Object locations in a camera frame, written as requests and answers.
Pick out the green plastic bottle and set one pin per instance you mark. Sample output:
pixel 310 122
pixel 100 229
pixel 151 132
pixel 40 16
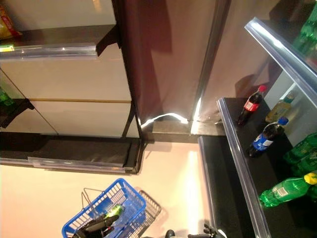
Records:
pixel 304 43
pixel 310 24

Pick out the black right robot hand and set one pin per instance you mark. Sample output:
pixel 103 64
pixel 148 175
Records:
pixel 208 233

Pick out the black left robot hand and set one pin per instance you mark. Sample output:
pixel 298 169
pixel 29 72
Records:
pixel 96 228

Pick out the green bottle in basket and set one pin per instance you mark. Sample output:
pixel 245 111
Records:
pixel 115 211

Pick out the white black shelving unit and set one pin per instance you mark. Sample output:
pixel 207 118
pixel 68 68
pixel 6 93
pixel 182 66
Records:
pixel 74 79

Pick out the cola bottle blue label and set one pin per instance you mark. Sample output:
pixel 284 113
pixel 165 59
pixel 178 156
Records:
pixel 262 141

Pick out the blue plastic shopping basket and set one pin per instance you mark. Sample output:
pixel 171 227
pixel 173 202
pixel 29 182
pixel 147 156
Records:
pixel 128 196

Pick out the green soda bottle yellow cap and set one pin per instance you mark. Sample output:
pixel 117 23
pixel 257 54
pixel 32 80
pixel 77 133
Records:
pixel 307 168
pixel 284 191
pixel 302 151

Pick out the cola bottle red cap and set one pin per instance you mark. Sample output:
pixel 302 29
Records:
pixel 251 106

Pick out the yellow red snack bag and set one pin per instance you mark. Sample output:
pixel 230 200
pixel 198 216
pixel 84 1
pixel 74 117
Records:
pixel 6 24

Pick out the green packaged item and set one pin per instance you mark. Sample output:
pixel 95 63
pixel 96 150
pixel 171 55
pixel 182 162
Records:
pixel 5 98

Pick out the small yellow tea bottle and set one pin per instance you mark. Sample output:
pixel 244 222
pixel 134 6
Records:
pixel 277 111

